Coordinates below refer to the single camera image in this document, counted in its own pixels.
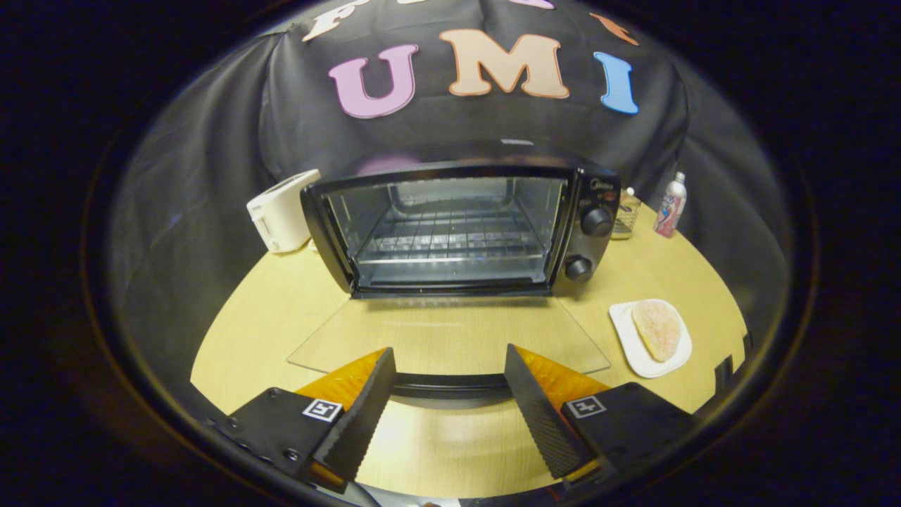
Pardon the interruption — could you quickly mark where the white square plate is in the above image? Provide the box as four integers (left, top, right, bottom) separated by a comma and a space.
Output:
609, 299, 693, 380

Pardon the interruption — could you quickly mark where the black toaster oven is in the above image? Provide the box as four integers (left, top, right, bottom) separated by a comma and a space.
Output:
287, 159, 622, 401

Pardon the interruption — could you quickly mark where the white and pink spray bottle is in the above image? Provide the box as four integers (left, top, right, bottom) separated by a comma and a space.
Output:
654, 171, 688, 239

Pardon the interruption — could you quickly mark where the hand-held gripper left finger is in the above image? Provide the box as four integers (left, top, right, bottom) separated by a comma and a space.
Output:
209, 346, 397, 494

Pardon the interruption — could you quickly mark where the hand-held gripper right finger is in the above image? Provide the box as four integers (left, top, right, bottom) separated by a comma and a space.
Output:
504, 344, 698, 490

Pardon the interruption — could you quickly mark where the white pop-up toaster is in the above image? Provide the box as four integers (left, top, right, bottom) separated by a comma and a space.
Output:
246, 169, 322, 254

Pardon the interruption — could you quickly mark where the clear glass jar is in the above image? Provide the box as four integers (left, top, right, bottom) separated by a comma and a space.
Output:
611, 187, 642, 241

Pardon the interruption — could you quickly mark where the black backdrop cloth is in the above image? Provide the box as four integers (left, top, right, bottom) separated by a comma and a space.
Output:
107, 0, 795, 395

